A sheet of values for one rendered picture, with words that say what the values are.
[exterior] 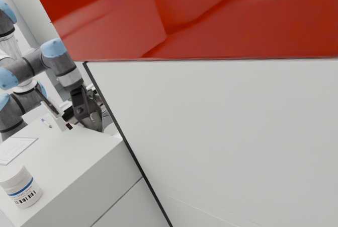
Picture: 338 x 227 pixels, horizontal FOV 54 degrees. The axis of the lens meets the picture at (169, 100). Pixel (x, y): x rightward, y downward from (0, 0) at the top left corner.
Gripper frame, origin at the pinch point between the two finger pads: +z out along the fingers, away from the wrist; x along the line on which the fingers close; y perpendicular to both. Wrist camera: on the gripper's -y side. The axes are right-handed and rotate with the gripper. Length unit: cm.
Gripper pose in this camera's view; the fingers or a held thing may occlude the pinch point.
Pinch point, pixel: (98, 131)
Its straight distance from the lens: 122.8
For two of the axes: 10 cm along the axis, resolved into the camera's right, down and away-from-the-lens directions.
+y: -1.4, -3.9, 9.1
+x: -9.2, 3.9, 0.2
